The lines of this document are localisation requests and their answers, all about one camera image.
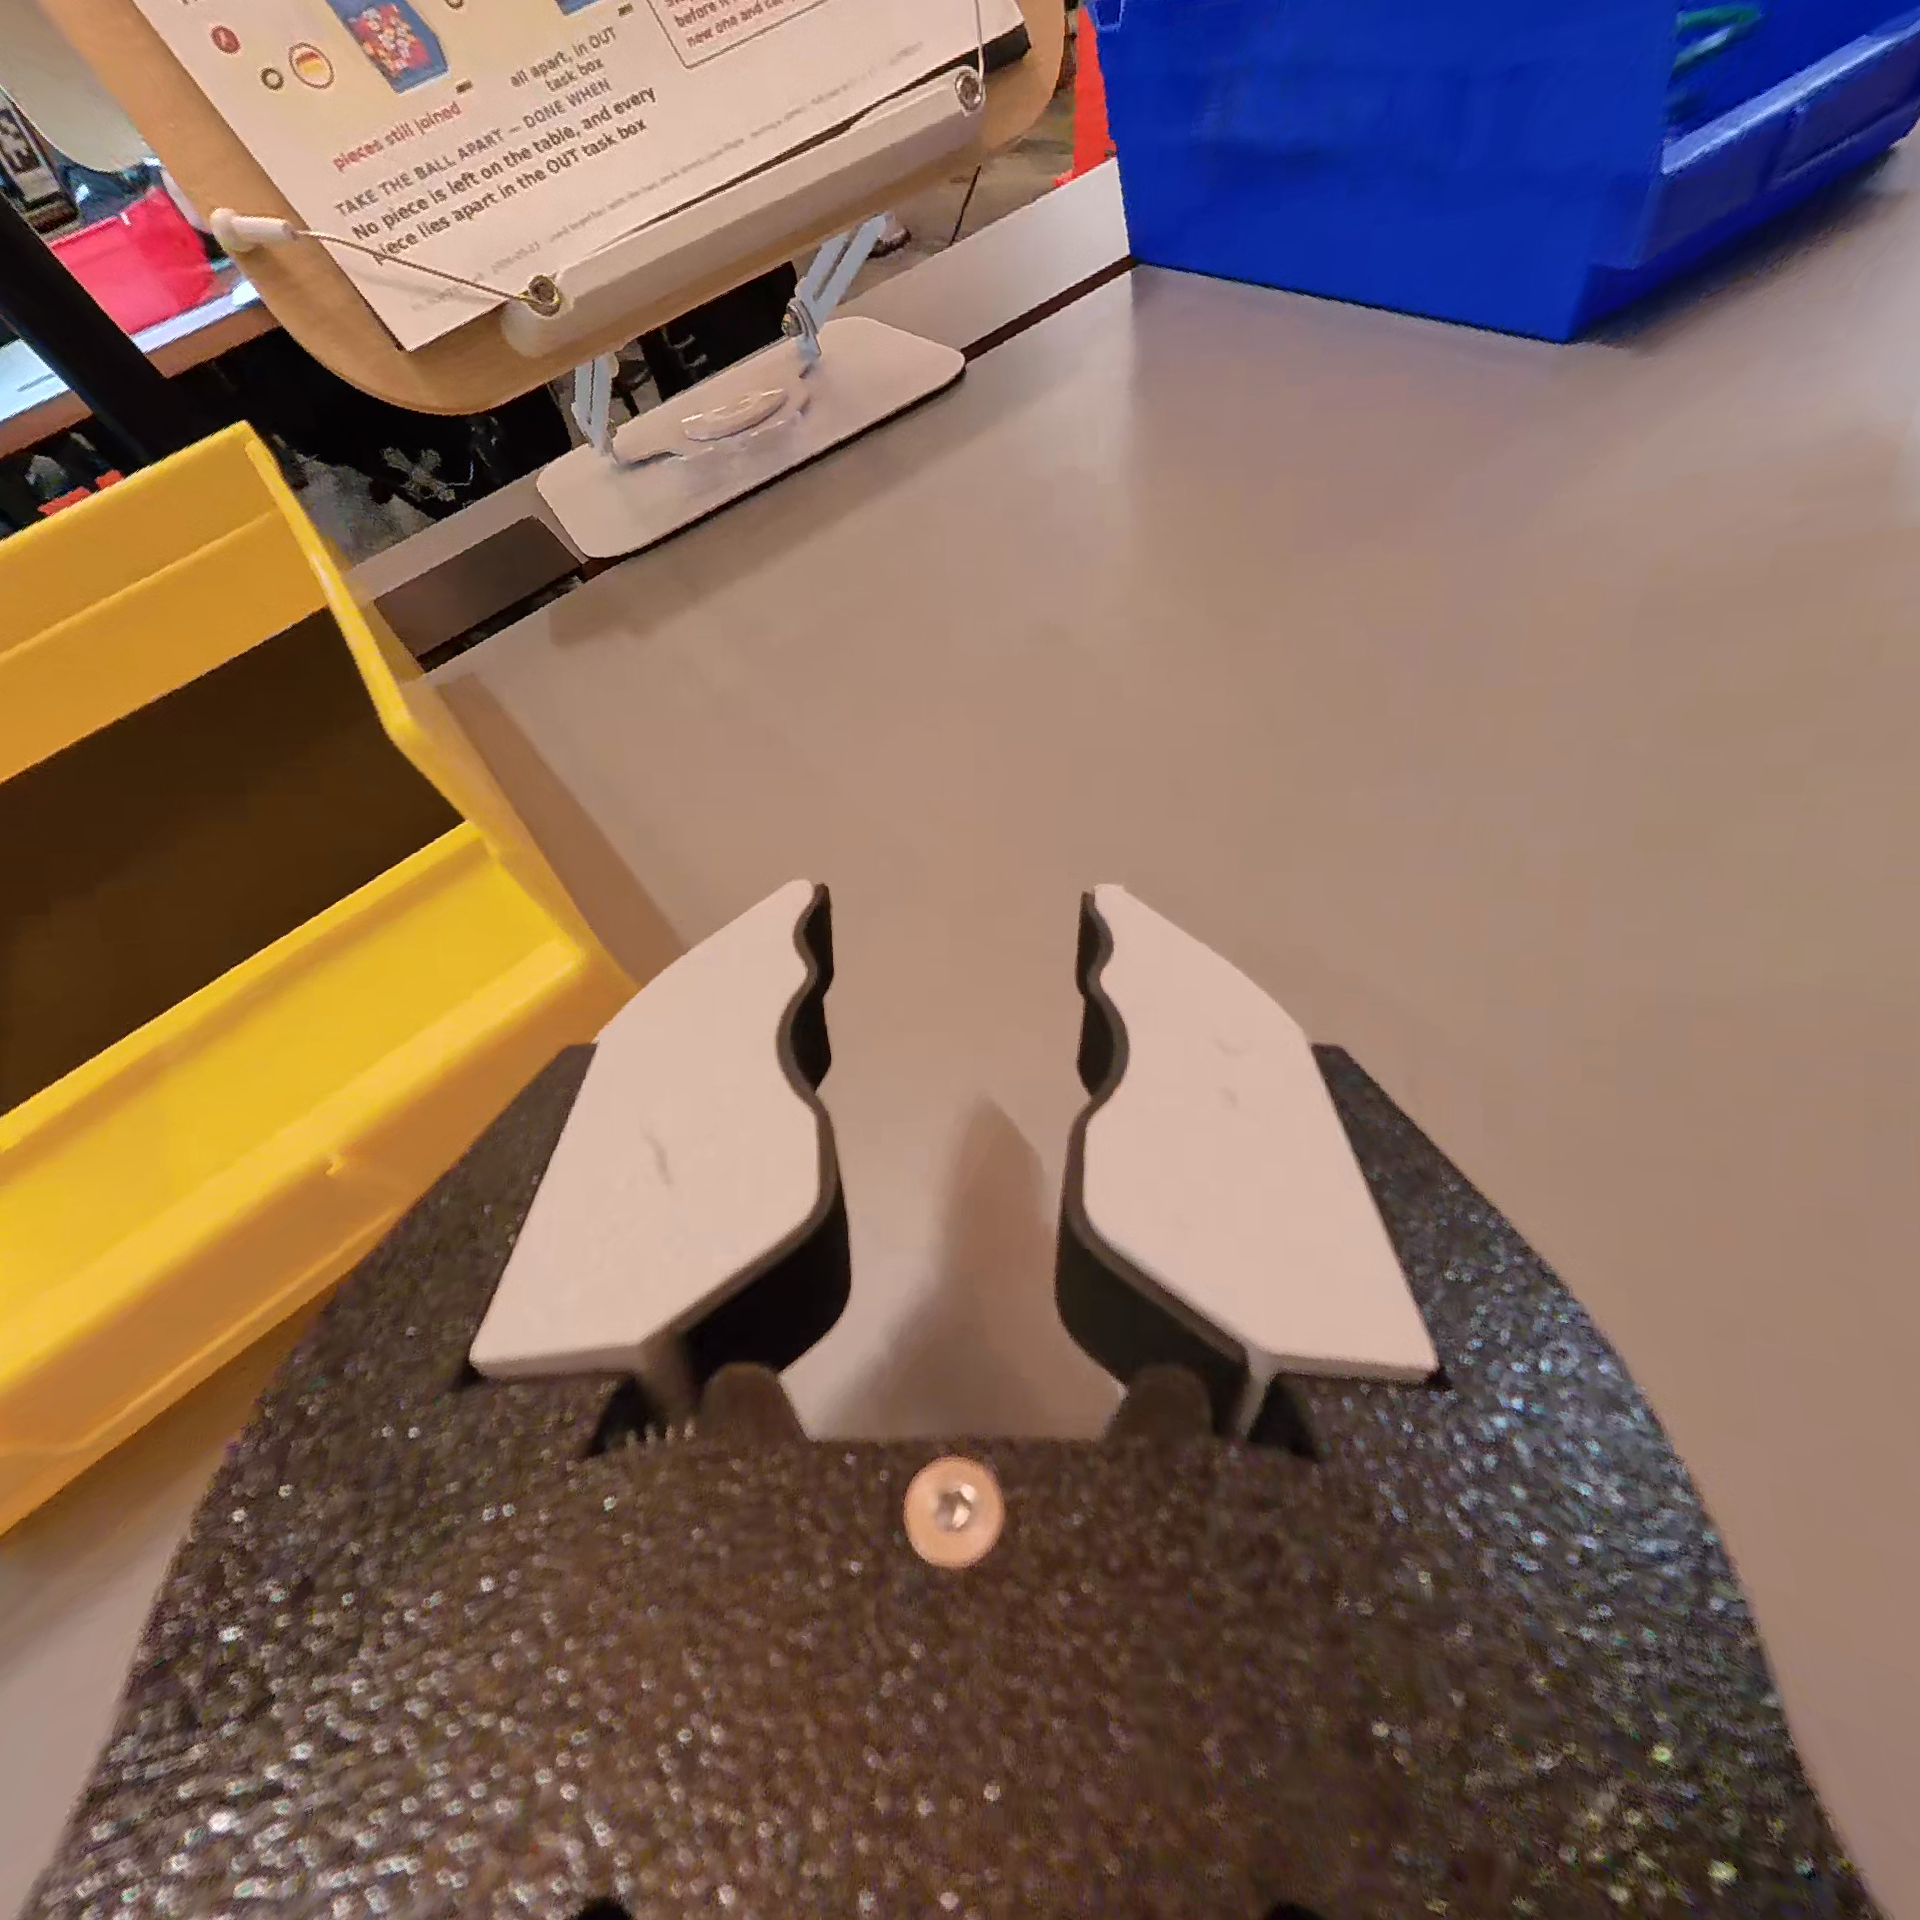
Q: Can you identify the blue plastic bin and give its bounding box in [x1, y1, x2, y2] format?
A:
[1084, 0, 1920, 345]

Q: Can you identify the yellow plastic bin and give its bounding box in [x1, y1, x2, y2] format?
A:
[0, 422, 641, 1532]

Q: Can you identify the wooden document stand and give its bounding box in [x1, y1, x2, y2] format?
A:
[36, 0, 1070, 560]

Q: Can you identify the red box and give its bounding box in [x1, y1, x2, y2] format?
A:
[53, 211, 220, 338]

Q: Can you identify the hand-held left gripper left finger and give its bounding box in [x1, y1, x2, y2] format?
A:
[469, 880, 855, 1385]

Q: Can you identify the printed instruction sheet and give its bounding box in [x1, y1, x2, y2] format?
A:
[135, 0, 1029, 354]

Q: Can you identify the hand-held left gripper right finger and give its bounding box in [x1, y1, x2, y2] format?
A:
[1054, 883, 1443, 1390]

